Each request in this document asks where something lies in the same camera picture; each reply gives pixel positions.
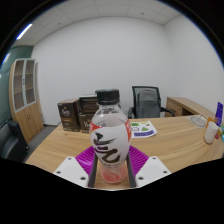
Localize wooden cabinet with glass doors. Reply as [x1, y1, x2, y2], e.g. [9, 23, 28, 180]
[8, 58, 45, 143]

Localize wooden side desk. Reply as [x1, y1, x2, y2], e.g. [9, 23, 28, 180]
[165, 96, 218, 118]

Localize orange-brown small box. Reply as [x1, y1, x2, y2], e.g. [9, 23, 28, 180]
[206, 116, 218, 129]

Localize black mesh office chair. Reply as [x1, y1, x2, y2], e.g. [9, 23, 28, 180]
[127, 85, 176, 119]

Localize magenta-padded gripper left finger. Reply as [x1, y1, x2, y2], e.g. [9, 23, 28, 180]
[53, 145, 99, 188]

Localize black leather sofa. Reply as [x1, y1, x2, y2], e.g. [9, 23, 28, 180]
[0, 119, 30, 163]

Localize ceiling light panel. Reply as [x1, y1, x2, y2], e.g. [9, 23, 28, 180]
[16, 23, 34, 41]

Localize white mug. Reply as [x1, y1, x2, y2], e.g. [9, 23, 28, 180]
[203, 120, 219, 145]

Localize purple box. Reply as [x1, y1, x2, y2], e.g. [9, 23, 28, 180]
[214, 101, 224, 127]

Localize printed white paper sheet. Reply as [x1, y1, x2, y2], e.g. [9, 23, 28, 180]
[129, 120, 158, 139]

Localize pink drink bottle black cap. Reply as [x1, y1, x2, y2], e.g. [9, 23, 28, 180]
[89, 88, 133, 185]

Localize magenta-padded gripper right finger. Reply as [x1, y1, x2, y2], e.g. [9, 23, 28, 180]
[125, 145, 172, 188]

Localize dark brown carton box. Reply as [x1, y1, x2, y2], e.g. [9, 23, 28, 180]
[78, 94, 100, 116]
[56, 98, 81, 133]
[78, 113, 96, 134]

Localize dark grey office chair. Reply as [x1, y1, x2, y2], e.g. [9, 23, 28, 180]
[117, 103, 131, 120]

